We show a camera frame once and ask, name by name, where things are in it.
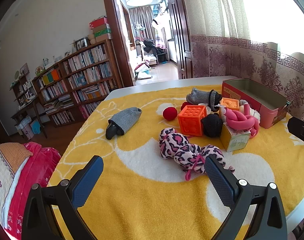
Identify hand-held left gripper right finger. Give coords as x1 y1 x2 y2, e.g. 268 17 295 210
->
204 154 288 240

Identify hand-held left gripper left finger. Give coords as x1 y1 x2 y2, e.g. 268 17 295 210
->
21 155 104 240

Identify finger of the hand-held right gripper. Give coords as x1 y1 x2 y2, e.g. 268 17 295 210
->
287 117 304 147

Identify small pale carton box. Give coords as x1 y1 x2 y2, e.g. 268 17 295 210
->
220 122 251 153

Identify pink leopard plush rope toy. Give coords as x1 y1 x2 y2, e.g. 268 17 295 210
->
158 127 235 182

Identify cream sock ball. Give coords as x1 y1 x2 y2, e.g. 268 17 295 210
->
239 99 261 123

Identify black sock ball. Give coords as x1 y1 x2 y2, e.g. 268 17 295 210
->
201 114 224 138

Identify red tin box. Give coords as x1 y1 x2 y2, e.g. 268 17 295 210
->
221 78 290 129

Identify pink knotted foam tube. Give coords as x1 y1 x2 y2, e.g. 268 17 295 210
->
224 108 260 138

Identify large orange rubber cube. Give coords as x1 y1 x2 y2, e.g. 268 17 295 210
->
178 104 208 137

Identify grey marled sock roll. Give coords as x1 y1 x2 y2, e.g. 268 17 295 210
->
106 107 143 140

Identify small orange rubber cube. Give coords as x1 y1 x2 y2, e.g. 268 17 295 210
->
220 97 240 112

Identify grey sock black striped cuff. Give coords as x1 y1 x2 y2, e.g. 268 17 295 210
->
186 87 223 108

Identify yellow printed blanket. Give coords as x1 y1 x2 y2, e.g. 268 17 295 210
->
46 85 304 240

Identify red floral blanket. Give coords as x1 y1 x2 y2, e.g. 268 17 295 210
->
2 141 62 239

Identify storage boxes under shelf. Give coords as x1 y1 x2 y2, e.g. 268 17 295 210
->
15 116 42 141

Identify orange plaid pillow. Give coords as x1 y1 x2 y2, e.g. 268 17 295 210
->
0 142 33 161

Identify wooden bookshelf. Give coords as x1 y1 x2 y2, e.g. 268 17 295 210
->
32 39 123 127

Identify small dark wooden shelf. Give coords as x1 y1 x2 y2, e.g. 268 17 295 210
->
9 70 48 139

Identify rows of books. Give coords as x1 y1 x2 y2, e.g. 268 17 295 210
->
41 44 118 126

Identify patterned beige purple curtain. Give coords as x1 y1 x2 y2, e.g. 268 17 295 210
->
181 0 304 128

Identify white plastic bag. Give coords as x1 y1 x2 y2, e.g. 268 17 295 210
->
134 64 152 81

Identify brown cardboard box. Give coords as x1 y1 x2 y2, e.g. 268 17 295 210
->
95 33 113 43

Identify pile of dark clothes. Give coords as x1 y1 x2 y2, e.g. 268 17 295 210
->
143 39 167 56

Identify green box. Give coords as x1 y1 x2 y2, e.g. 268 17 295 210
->
93 28 113 38

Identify white coat rack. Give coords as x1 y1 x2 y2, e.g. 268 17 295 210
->
133 22 146 63

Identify red shoe box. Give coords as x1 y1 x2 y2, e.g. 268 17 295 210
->
89 17 108 30

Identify dark wooden door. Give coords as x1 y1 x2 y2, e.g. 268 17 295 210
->
165 0 194 80

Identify grey brown curtain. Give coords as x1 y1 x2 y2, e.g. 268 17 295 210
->
129 6 155 40

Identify picture frame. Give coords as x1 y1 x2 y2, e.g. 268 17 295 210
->
76 37 89 51

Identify wooden door frame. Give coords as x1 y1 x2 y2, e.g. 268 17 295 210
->
101 0 172 87

